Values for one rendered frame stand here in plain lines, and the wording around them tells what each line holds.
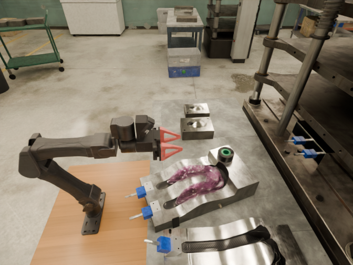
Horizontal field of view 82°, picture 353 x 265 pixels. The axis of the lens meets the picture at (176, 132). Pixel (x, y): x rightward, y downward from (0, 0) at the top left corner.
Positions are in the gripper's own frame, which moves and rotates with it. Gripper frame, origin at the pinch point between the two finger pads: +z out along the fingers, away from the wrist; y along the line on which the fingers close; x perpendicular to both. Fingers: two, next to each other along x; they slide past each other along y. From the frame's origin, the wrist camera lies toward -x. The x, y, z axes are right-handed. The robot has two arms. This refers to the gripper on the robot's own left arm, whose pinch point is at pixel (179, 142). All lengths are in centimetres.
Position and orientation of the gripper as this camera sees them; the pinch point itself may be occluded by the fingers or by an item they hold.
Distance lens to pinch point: 70.8
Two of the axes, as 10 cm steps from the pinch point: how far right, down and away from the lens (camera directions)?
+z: 9.9, -0.3, 1.1
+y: -1.0, -6.3, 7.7
